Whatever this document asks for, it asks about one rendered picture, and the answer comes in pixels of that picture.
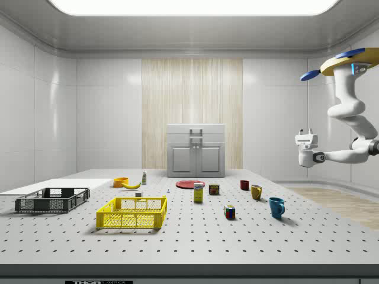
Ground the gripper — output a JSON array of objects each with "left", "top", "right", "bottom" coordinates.
[{"left": 294, "top": 128, "right": 320, "bottom": 150}]

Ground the yellow mug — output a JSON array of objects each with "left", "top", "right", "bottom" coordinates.
[{"left": 250, "top": 184, "right": 263, "bottom": 201}]

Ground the blue mug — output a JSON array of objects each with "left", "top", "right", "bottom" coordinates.
[{"left": 268, "top": 197, "right": 286, "bottom": 220}]

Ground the drone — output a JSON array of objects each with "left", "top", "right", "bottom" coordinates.
[{"left": 300, "top": 47, "right": 379, "bottom": 82}]

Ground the white cabinet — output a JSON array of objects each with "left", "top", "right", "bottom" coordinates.
[{"left": 166, "top": 123, "right": 226, "bottom": 178}]

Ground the yellow white carton box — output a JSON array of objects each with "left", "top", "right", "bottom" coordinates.
[{"left": 194, "top": 182, "right": 205, "bottom": 204}]

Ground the red plate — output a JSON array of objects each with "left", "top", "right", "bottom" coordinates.
[{"left": 175, "top": 179, "right": 205, "bottom": 190}]

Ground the yellow basket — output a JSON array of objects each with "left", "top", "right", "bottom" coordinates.
[{"left": 95, "top": 196, "right": 168, "bottom": 230}]

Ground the dark grey basket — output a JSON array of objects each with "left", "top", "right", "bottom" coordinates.
[{"left": 14, "top": 187, "right": 91, "bottom": 214}]

